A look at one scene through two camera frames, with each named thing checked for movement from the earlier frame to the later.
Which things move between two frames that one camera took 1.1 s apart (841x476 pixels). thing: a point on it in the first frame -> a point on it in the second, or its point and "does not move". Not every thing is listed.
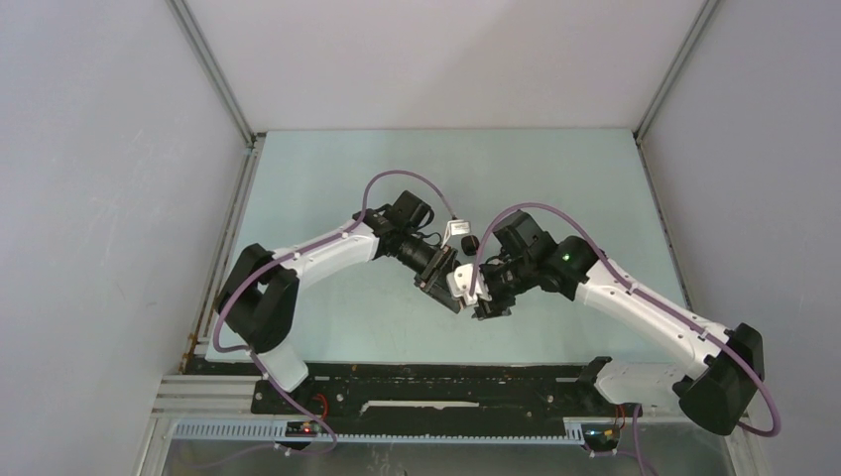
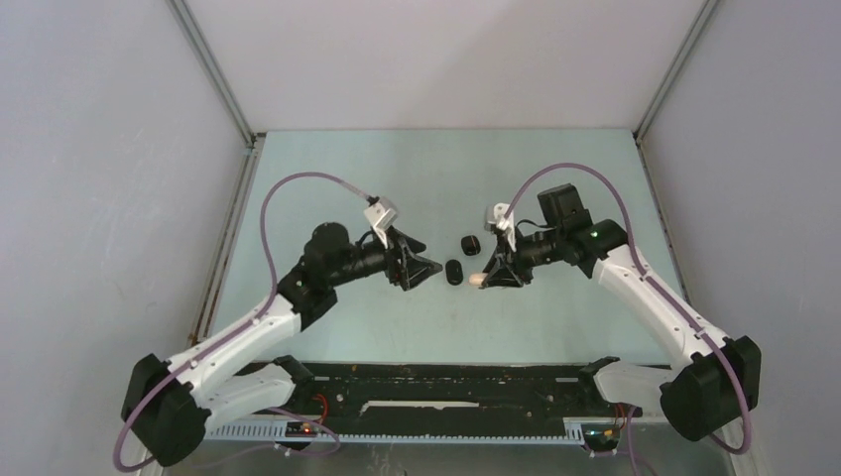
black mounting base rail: [433, 394] does not move
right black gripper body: [497, 306] -> [522, 261]
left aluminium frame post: [254, 142] does not move
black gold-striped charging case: [470, 245] does not move
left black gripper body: [434, 268] -> [396, 270]
